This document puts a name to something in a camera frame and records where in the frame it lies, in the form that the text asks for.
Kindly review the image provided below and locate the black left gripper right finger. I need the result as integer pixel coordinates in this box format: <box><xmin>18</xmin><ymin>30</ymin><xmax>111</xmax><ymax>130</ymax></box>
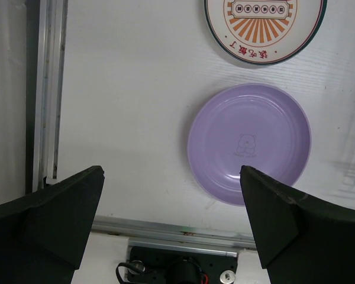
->
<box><xmin>240</xmin><ymin>166</ymin><xmax>355</xmax><ymax>283</ymax></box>

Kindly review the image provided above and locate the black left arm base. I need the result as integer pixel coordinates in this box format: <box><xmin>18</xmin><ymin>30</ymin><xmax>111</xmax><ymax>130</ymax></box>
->
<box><xmin>115</xmin><ymin>247</ymin><xmax>238</xmax><ymax>284</ymax></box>

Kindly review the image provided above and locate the orange sunburst white plate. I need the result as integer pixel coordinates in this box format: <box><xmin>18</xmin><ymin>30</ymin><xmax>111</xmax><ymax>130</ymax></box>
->
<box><xmin>204</xmin><ymin>0</ymin><xmax>327</xmax><ymax>66</ymax></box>

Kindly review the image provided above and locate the lavender purple plate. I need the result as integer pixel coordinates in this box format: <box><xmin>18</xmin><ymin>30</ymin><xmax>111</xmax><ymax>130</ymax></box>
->
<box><xmin>187</xmin><ymin>83</ymin><xmax>311</xmax><ymax>206</ymax></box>

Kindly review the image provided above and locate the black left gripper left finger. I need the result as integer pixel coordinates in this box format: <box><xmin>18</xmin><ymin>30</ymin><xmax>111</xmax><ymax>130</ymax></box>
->
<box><xmin>0</xmin><ymin>166</ymin><xmax>105</xmax><ymax>283</ymax></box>

